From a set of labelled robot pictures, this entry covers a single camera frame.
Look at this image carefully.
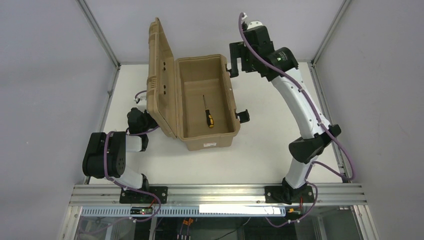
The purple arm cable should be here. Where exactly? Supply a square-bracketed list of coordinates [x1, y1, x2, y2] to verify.
[238, 12, 355, 229]
[77, 90, 163, 234]

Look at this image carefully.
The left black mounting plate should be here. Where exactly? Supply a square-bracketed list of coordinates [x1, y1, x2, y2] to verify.
[119, 185, 169, 204]

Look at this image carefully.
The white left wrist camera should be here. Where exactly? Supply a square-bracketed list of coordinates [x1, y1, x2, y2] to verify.
[136, 98, 147, 113]

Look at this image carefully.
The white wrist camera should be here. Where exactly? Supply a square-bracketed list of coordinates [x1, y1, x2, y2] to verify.
[247, 21, 263, 30]
[136, 98, 147, 113]

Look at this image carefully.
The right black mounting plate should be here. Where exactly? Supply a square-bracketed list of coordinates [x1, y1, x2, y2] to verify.
[264, 184, 315, 205]

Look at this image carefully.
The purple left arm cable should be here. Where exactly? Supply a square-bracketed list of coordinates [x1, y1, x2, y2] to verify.
[77, 90, 163, 234]

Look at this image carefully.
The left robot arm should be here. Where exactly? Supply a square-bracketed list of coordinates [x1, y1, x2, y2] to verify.
[82, 107, 159, 192]

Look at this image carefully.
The black toolbox latch near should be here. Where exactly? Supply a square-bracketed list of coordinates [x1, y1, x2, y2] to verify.
[235, 109, 250, 124]

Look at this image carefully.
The tan plastic toolbox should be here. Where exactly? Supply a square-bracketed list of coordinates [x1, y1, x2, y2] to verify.
[146, 18, 241, 151]

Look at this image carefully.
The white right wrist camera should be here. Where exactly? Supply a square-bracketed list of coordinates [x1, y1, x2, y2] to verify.
[247, 21, 263, 30]

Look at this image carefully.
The aluminium frame rail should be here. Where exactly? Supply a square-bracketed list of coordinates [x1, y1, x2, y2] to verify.
[69, 183, 368, 207]

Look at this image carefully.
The black yellow screwdriver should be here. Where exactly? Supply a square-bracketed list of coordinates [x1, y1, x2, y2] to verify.
[202, 95, 214, 128]

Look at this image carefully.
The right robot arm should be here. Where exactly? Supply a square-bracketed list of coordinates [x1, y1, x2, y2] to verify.
[228, 22, 341, 205]

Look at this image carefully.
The black mounting plate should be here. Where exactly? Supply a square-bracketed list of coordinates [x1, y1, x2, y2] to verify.
[264, 184, 315, 205]
[119, 185, 169, 204]

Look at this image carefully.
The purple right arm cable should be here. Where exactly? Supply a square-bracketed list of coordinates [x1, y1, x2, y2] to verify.
[238, 12, 355, 229]

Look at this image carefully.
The white slotted cable duct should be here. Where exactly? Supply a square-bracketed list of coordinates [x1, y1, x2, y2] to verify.
[81, 204, 286, 218]

